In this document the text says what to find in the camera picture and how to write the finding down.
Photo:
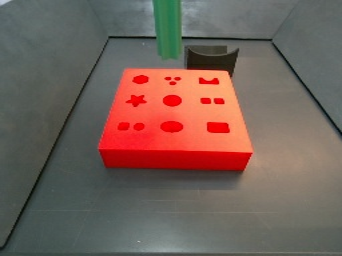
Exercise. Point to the green star-shaped peg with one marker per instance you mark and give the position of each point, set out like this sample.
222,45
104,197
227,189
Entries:
167,14

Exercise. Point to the red shape-sorting block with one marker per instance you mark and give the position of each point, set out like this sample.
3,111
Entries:
175,119

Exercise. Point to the black curved holder bracket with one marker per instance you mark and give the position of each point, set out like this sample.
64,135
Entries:
203,57

